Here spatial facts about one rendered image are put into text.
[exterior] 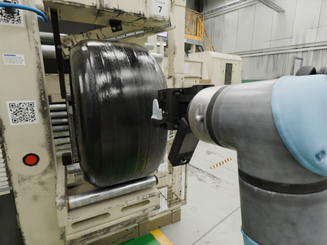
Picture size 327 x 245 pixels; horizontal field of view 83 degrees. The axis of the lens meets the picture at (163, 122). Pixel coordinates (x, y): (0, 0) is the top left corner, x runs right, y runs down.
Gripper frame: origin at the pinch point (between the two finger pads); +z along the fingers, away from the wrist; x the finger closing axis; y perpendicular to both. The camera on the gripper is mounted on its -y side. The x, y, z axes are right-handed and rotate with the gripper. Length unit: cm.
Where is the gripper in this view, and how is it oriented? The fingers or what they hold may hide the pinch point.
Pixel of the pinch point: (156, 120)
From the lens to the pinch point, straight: 48.6
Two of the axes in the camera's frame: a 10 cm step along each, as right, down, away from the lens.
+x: -8.9, 1.0, -4.5
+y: -0.5, -9.9, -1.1
